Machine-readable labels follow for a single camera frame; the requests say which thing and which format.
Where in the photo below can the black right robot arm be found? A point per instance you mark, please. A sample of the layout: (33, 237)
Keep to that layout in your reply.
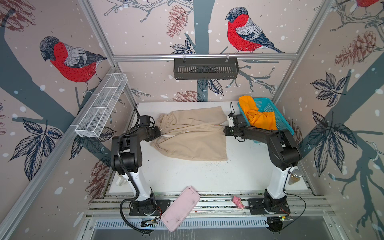
(283, 151)

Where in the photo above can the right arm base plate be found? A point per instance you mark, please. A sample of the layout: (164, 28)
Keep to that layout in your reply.
(270, 206)

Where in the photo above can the white mug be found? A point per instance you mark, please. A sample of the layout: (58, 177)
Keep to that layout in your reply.
(120, 180)

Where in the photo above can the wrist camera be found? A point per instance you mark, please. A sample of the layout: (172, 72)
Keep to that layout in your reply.
(145, 121)
(233, 120)

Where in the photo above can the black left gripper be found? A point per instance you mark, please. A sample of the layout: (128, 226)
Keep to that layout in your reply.
(157, 132)

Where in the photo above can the pink flat case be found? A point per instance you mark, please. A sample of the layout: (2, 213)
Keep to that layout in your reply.
(178, 211)

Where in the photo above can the small pink crumpled object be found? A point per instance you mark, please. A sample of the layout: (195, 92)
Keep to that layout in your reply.
(237, 201)

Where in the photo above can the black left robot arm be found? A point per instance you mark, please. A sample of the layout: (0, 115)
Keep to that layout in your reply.
(127, 157)

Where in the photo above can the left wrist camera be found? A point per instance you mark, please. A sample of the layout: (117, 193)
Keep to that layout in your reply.
(145, 121)

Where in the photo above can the beige drawstring shorts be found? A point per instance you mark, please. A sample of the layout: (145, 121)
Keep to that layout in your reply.
(194, 135)

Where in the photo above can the black hanging wire basket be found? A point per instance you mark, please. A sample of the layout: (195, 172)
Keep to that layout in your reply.
(206, 68)

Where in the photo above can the glass jar brown contents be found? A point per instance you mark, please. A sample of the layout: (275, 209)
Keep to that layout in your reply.
(295, 176)

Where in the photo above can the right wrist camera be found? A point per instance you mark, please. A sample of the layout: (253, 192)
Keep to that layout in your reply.
(233, 120)

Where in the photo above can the teal plastic basket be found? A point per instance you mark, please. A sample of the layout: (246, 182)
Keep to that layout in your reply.
(276, 114)

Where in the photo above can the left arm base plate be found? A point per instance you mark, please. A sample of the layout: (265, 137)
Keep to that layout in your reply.
(149, 207)

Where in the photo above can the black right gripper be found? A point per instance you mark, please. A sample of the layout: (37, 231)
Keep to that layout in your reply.
(227, 131)

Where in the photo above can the aluminium horizontal frame bar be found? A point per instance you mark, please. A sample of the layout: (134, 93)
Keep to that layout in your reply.
(164, 58)

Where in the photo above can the orange shorts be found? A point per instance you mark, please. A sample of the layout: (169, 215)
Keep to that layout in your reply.
(262, 120)

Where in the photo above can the white wire mesh shelf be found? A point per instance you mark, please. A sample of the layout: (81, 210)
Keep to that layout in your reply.
(99, 112)

